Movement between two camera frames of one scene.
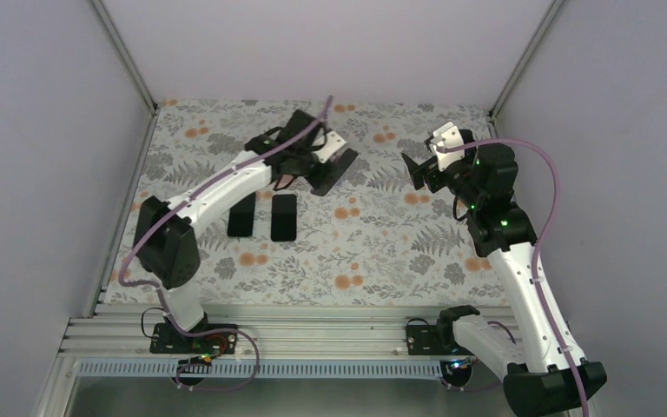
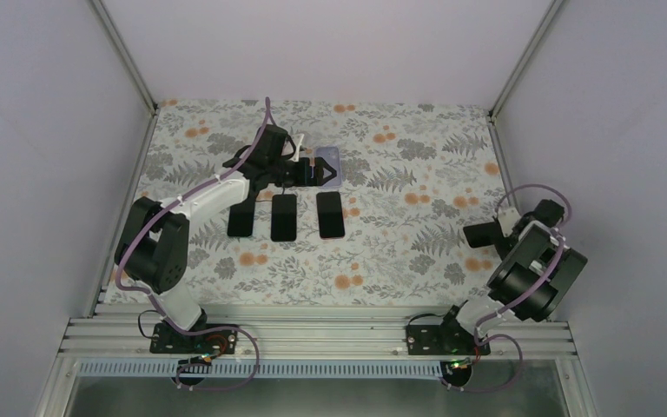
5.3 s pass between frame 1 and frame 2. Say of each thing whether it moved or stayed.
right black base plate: stayed
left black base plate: stayed
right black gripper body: moved
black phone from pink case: stayed
